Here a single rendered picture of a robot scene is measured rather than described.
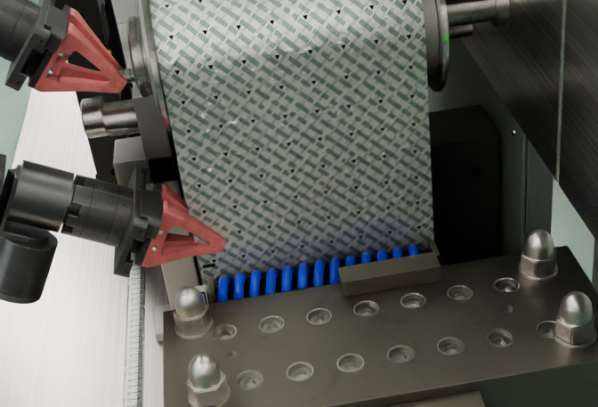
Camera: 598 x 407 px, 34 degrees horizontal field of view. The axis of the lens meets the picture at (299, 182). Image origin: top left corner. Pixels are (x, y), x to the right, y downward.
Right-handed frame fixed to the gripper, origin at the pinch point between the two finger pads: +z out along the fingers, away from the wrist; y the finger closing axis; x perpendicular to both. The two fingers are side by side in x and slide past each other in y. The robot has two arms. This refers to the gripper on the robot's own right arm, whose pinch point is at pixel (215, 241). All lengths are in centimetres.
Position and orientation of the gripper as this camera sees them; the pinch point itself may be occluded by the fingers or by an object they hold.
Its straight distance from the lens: 94.6
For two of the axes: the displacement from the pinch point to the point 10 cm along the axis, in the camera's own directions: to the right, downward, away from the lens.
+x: 3.8, -8.1, -4.4
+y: 1.3, 5.2, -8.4
